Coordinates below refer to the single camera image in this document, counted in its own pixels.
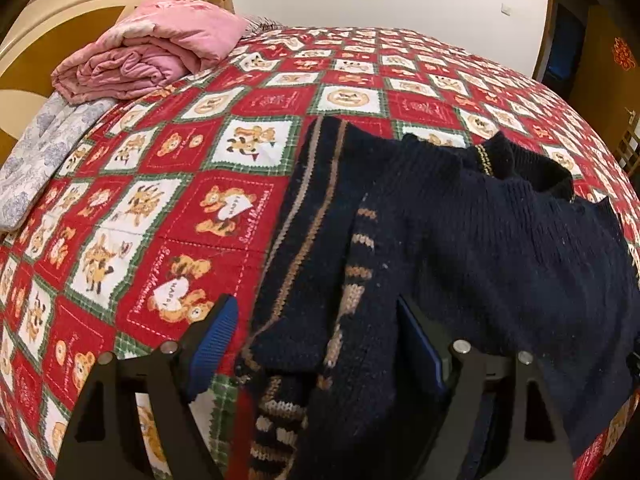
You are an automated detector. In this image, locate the navy patterned knit sweater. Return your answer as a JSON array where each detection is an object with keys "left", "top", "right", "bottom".
[{"left": 236, "top": 116, "right": 639, "bottom": 479}]

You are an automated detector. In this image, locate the red patchwork bear bedspread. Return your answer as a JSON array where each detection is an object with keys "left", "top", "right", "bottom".
[{"left": 1, "top": 27, "right": 639, "bottom": 479}]

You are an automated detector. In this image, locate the wooden chair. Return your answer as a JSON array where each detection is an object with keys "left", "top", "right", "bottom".
[{"left": 615, "top": 110, "right": 640, "bottom": 177}]

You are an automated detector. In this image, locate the grey floral pillow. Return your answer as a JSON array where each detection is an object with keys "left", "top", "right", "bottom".
[{"left": 0, "top": 91, "right": 116, "bottom": 233}]

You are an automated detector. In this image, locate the brown wooden door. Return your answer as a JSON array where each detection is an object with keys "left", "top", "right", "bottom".
[{"left": 535, "top": 0, "right": 639, "bottom": 151}]

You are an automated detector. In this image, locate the red door decoration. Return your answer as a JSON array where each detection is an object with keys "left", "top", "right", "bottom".
[{"left": 612, "top": 37, "right": 637, "bottom": 72}]

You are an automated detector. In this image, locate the folded pink quilt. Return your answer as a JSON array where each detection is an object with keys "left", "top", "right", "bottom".
[{"left": 51, "top": 0, "right": 247, "bottom": 104}]

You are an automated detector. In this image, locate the cream and gold headboard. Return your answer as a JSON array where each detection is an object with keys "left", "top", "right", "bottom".
[{"left": 1, "top": 0, "right": 142, "bottom": 159}]

